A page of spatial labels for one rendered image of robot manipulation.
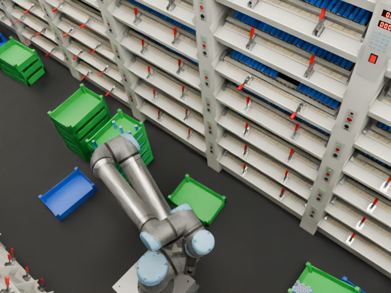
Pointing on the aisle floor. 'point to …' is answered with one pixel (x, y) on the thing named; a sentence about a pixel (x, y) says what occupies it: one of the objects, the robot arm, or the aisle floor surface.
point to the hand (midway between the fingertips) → (184, 257)
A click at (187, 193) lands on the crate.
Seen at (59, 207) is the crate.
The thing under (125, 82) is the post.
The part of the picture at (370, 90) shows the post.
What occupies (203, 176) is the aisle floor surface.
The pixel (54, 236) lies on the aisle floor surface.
